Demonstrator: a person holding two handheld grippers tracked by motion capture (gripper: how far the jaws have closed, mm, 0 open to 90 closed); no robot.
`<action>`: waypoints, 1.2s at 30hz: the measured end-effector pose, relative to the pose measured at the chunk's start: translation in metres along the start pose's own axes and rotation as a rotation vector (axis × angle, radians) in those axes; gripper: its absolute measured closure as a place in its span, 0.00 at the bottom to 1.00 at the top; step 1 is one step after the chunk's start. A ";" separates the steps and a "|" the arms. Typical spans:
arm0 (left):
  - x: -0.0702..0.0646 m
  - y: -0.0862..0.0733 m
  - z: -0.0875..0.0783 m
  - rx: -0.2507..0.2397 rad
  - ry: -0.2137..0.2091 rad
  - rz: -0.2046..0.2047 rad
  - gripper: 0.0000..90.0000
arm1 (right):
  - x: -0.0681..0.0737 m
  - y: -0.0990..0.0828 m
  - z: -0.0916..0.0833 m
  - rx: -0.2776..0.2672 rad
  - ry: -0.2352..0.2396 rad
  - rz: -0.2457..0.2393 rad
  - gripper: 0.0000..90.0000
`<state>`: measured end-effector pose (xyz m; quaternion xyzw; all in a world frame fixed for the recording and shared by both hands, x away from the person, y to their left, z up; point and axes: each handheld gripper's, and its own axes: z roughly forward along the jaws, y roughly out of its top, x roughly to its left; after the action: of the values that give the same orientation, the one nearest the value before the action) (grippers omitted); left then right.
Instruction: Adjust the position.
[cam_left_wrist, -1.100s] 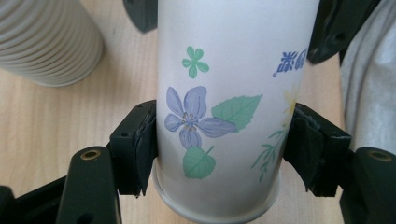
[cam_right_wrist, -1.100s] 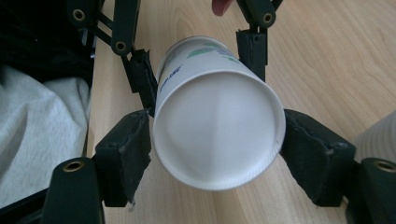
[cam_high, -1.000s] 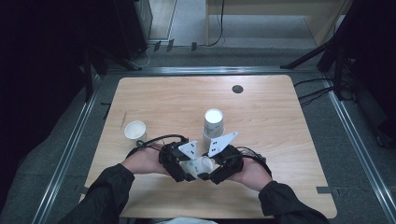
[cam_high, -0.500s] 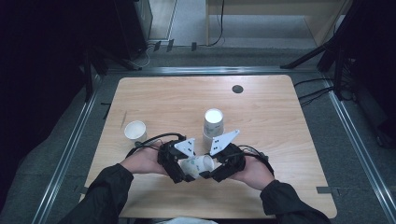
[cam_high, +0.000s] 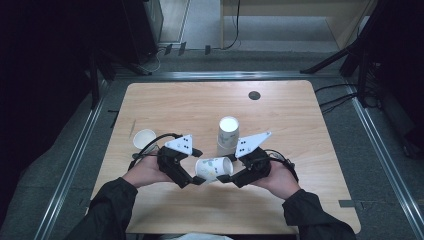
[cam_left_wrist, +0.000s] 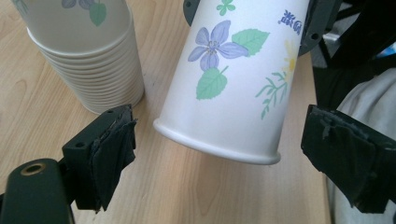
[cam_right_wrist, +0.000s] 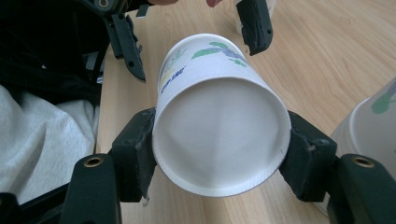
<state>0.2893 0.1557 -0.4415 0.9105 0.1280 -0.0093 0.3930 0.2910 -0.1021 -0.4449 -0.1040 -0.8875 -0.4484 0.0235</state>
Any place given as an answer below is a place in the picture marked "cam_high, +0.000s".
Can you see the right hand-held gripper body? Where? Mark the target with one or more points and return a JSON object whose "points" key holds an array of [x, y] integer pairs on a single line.
{"points": [[258, 163]]}

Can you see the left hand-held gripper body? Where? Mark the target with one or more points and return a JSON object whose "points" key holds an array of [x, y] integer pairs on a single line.
{"points": [[170, 160]]}

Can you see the printed paper cup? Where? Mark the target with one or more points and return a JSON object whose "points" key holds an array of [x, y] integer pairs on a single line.
{"points": [[211, 168], [228, 136]]}

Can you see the person's left hand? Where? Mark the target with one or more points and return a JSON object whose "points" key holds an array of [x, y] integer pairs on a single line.
{"points": [[145, 171]]}

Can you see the person's right hand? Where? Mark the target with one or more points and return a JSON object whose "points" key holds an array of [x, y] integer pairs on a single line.
{"points": [[283, 181]]}

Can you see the person's white garment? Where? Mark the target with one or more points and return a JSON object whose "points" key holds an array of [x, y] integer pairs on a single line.
{"points": [[203, 237]]}

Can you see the black round table grommet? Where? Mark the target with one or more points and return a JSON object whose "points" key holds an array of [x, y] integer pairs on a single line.
{"points": [[254, 95]]}

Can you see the black floor tape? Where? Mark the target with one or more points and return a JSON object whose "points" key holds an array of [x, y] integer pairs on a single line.
{"points": [[115, 120]]}

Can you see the black metal stand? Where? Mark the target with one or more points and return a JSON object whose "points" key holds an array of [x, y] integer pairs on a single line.
{"points": [[94, 83]]}

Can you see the black tripod stand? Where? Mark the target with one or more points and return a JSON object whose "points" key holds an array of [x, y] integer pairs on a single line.
{"points": [[328, 61]]}

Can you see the black computer tower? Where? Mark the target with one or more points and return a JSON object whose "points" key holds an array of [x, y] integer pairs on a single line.
{"points": [[140, 30]]}

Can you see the dark curtain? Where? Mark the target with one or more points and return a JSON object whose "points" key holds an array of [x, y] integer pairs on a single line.
{"points": [[40, 83], [405, 66]]}

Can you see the light wooden desk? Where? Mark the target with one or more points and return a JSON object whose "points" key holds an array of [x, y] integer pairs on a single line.
{"points": [[343, 26]]}

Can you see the metal floor rail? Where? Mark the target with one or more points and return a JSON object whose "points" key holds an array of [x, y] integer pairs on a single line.
{"points": [[380, 150], [70, 168], [216, 75]]}

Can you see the dark floor bracket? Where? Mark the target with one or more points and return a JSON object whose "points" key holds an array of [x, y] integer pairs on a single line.
{"points": [[182, 48], [207, 50], [168, 49]]}

